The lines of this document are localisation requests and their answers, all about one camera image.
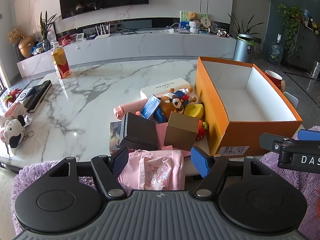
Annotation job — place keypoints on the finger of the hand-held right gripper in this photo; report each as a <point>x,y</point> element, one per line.
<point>270,142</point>
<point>310,135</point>

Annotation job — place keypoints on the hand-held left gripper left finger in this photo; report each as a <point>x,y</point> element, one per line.
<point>120,162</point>

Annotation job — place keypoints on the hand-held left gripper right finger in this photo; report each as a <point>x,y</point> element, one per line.
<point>200,161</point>

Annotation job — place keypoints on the crocheted orange fruit toy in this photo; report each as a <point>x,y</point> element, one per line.
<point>201,127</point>

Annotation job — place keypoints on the brown cardboard box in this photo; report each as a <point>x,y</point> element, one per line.
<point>180,132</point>

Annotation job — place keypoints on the pink cartoon print pouch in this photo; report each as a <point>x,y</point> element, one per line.
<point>155,170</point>

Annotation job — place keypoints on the black photo card box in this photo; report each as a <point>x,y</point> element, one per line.
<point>140,132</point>

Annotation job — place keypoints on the yellow round toy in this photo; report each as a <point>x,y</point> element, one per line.
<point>192,110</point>

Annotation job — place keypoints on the orange cardboard box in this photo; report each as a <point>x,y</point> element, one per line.
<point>212,110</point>

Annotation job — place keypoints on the pink handheld fan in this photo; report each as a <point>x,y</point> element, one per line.
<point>125,108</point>

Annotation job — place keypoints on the blue card packet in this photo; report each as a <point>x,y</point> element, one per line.
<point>150,107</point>

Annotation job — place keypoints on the brown raccoon plush toy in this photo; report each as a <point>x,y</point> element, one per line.
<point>172,103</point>

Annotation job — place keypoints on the white glasses case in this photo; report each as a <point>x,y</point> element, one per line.
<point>160,87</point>

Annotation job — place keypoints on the printed picture card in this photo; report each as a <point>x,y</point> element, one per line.
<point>115,135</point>

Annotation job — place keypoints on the white chair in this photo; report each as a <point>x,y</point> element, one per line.
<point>291,100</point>

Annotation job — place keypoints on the red mug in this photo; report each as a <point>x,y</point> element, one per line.
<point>273,78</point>

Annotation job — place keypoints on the dark cabinet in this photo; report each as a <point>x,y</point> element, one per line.
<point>307,47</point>

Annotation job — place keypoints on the blue water jug with pump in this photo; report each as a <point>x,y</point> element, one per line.
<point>275,53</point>

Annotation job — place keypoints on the grey metal trash can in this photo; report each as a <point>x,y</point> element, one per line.
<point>243,50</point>

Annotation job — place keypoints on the black remote control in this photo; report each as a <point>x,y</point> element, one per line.
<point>37,95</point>

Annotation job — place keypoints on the black and white cow plush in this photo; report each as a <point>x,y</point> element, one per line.
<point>13,132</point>

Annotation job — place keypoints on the trailing ivy plant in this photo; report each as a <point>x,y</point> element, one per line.
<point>291,22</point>

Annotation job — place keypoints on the orange label drink bottle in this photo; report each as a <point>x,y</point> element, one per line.
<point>60,62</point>

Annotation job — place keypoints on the pink plush toy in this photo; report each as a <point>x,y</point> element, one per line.
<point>16,110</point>

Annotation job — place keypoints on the blue and white box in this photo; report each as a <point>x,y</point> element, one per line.
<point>25,95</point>

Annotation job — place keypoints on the long leaf potted plant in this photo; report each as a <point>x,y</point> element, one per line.
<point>243,27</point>

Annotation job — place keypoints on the cow pattern figurine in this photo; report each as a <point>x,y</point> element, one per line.
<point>223,33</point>

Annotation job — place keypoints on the marble television console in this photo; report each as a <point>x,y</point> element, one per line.
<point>150,45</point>

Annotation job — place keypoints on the colourful feather toy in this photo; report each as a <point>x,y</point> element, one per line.
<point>11,97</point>

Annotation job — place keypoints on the white router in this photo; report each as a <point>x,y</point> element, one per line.
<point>102,35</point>

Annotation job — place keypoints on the white desk thermometer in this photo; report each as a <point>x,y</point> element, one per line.
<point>80,37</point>

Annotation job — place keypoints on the small pink toy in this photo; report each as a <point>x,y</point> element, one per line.
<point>64,41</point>

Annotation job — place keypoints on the wooden sign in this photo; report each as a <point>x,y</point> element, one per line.
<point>204,20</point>

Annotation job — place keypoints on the green and blue picture card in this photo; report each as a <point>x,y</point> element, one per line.
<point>183,21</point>

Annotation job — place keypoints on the tall leaf plant in vase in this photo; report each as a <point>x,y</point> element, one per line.
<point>45,40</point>

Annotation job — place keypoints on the small teddy bear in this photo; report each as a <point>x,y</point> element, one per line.
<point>193,16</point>

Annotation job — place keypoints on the golden round vase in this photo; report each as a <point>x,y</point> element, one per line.
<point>26,46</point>

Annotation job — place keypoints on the dried flower bunch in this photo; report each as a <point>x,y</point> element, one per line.
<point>14,35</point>

